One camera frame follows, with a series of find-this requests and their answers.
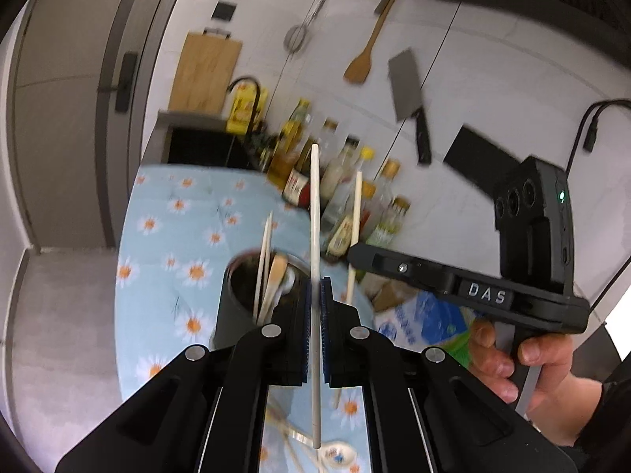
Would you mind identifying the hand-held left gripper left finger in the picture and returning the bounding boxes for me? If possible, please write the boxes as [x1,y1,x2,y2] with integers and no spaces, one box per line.
[56,276,312,473]

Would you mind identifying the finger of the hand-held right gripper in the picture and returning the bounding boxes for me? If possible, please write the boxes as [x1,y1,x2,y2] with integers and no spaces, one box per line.
[346,241,459,302]

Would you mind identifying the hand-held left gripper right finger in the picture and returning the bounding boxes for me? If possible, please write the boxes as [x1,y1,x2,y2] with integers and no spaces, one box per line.
[319,276,577,473]

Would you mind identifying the short tan chopstick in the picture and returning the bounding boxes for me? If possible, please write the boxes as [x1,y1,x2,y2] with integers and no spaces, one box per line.
[345,171,364,317]

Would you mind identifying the black utensil holder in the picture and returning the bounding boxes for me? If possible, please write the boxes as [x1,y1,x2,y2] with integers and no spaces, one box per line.
[209,251,316,350]

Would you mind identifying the long pale chopstick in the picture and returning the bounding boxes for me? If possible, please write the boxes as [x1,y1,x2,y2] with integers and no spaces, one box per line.
[310,144,322,450]

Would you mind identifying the small cream patterned spoon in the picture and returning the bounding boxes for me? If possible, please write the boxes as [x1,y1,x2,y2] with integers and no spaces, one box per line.
[319,441,357,470]

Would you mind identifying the person's right forearm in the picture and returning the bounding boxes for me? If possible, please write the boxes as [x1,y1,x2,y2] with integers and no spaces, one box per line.
[574,328,631,473]

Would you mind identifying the person's right hand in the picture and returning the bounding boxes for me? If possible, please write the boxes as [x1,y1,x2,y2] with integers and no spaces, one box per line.
[468,317,604,447]

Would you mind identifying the brown spice jar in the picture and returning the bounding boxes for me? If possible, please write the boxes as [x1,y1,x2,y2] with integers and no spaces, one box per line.
[370,276,420,311]

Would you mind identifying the blue and white bag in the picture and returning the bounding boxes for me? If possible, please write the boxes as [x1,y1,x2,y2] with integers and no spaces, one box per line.
[375,290,474,356]

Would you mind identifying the row of condiment bottles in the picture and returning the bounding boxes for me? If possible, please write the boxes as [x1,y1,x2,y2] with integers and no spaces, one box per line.
[254,99,412,257]

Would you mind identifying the green plastic bag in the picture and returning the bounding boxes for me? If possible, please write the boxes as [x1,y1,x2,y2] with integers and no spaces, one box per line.
[434,322,481,370]

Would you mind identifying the wooden spatula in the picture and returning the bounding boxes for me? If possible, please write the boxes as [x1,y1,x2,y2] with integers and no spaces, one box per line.
[343,0,400,84]

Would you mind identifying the yellow labelled bottle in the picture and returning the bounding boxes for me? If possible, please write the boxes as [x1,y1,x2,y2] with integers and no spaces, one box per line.
[227,84,269,135]

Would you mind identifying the dark kitchen sink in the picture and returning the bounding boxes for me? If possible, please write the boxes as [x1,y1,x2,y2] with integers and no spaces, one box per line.
[158,111,262,171]

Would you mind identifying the black faucet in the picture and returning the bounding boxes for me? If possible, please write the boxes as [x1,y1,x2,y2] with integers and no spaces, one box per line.
[228,77,264,134]

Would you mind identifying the metal mesh strainer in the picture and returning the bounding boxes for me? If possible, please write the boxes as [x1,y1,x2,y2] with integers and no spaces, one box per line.
[283,0,329,54]

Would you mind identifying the wooden cutting board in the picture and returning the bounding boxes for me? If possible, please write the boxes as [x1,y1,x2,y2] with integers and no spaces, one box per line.
[168,30,243,114]

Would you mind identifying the grey door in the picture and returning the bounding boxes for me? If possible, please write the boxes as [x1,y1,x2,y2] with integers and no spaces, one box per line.
[10,0,173,252]

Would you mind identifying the black rectangular wall panel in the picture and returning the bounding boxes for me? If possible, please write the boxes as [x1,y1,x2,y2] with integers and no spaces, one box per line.
[442,124,528,198]

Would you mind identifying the thick black cable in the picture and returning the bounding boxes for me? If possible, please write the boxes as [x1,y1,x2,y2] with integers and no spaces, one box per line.
[564,99,631,173]

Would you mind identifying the cleaver with black handle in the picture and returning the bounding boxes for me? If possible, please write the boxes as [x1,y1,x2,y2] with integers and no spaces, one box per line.
[387,48,433,166]

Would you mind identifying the black door handle lock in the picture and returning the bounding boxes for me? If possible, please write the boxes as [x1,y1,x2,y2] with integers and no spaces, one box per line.
[97,52,139,112]

